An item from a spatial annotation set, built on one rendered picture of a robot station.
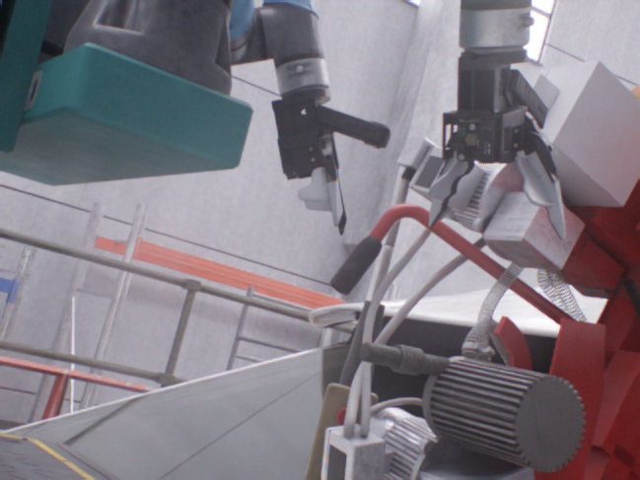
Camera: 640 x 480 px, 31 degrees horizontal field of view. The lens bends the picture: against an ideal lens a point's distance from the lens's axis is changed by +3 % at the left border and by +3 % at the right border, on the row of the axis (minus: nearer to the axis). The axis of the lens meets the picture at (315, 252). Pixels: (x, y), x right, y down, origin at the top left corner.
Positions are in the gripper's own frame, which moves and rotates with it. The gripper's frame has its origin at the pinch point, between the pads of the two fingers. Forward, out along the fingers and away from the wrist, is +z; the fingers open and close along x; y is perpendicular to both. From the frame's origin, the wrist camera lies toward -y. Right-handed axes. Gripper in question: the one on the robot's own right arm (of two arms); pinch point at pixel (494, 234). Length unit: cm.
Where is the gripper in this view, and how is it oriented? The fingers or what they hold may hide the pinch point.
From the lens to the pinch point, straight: 132.9
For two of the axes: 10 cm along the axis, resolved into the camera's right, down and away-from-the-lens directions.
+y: -5.4, 2.1, -8.2
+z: 0.2, 9.7, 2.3
